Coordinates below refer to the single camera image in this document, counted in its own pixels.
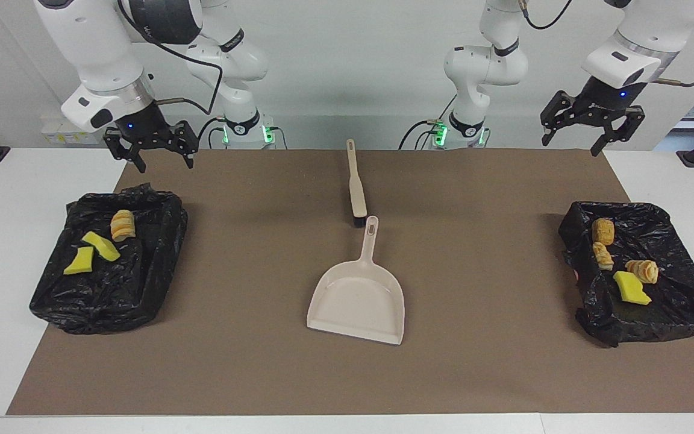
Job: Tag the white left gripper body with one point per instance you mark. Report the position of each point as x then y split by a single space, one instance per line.
618 66

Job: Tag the golden brown bread roll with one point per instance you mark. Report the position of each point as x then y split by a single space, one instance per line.
603 231

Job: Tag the small yellow sponge piece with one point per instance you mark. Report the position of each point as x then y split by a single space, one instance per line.
80 262

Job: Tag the black bag lined bin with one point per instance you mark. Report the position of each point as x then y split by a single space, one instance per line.
112 295
678 301

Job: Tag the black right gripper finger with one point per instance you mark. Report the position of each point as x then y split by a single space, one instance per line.
127 147
185 140

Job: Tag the white power strip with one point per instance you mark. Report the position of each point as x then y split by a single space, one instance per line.
58 135

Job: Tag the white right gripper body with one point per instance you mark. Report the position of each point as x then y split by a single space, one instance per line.
106 105

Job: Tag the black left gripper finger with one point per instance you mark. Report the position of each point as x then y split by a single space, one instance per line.
624 123
558 111

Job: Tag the brown table mat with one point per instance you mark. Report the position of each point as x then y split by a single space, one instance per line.
503 361

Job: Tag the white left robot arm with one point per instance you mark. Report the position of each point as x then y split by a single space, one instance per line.
485 60

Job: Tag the striped croissant bread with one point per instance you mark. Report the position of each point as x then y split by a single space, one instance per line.
123 225
643 271

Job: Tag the beige hand brush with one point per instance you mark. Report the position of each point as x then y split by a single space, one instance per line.
356 193

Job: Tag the pale pastry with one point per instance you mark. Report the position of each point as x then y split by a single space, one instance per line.
603 256

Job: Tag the notched yellow sponge piece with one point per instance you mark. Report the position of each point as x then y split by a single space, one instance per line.
103 247

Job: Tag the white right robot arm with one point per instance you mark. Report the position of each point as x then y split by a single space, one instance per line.
94 42

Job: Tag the beige plastic dustpan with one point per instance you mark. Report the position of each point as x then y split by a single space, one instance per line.
356 298

